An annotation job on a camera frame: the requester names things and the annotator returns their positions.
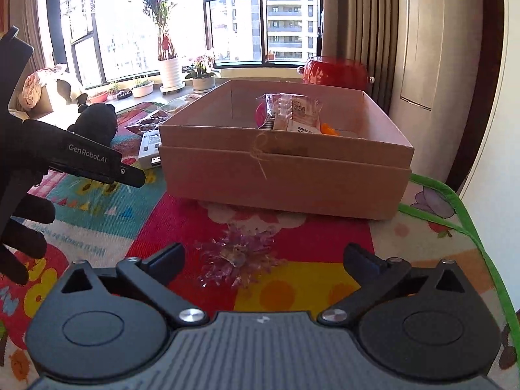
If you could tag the white door panel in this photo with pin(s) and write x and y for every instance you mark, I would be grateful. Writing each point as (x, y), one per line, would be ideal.
(491, 193)

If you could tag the white standing air conditioner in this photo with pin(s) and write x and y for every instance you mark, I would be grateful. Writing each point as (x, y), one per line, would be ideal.
(438, 51)

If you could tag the red round stool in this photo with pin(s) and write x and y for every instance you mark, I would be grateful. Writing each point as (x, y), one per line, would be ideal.
(337, 72)

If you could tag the low white planter dish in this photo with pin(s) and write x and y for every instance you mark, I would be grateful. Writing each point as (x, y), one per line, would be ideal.
(142, 88)

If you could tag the beige striped curtain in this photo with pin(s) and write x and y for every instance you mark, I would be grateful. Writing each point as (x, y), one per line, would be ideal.
(364, 31)

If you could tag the floral cushion on chair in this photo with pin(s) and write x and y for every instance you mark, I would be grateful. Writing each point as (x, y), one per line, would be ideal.
(35, 82)

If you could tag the tall plant in white pot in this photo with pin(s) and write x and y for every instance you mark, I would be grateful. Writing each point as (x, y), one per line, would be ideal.
(169, 63)

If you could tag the colourful cartoon play mat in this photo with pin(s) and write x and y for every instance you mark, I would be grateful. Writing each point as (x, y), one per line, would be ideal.
(103, 223)

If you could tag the red snack packet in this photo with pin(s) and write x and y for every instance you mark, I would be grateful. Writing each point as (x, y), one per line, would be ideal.
(149, 123)

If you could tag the purple ribbon bow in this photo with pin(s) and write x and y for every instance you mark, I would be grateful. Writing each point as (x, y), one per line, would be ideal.
(238, 258)

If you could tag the pink cardboard box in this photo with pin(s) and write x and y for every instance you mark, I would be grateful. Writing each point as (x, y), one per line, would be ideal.
(212, 150)

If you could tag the small orange toy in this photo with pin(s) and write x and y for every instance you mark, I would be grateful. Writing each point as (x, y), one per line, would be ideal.
(326, 129)

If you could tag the black plush toy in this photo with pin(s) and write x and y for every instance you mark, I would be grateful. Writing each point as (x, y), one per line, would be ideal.
(97, 122)

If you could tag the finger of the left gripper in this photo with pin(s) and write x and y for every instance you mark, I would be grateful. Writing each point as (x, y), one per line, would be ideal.
(131, 176)

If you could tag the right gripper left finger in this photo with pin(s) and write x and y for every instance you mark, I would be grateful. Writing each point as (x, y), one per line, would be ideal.
(150, 277)

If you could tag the black gloved left hand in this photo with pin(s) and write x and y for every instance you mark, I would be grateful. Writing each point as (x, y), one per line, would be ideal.
(20, 231)

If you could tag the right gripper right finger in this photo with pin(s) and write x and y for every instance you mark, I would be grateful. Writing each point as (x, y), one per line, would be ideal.
(376, 277)

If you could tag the sliced bread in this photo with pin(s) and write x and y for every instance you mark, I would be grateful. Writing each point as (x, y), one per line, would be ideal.
(293, 112)

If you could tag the white electronic device box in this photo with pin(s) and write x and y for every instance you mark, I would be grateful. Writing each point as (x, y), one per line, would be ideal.
(149, 155)

